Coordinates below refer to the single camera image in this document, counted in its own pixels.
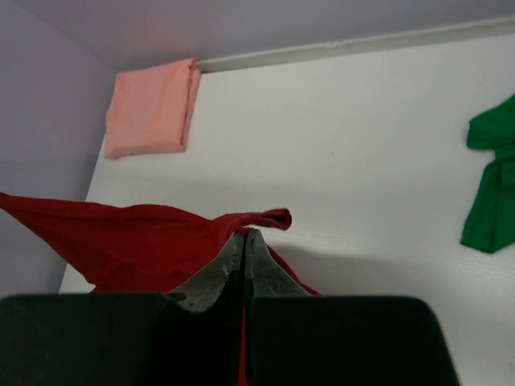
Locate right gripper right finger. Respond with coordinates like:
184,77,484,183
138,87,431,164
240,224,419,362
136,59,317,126
245,228,311,300

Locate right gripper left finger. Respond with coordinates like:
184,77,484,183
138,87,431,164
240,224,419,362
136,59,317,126
167,232,245,314

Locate red t shirt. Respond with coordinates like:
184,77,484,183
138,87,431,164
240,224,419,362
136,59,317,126
1,194,339,385

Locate folded pink t shirt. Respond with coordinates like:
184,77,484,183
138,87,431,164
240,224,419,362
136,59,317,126
104,59,201,159

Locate green t shirt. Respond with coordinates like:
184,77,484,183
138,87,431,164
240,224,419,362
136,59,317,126
460,96,514,253

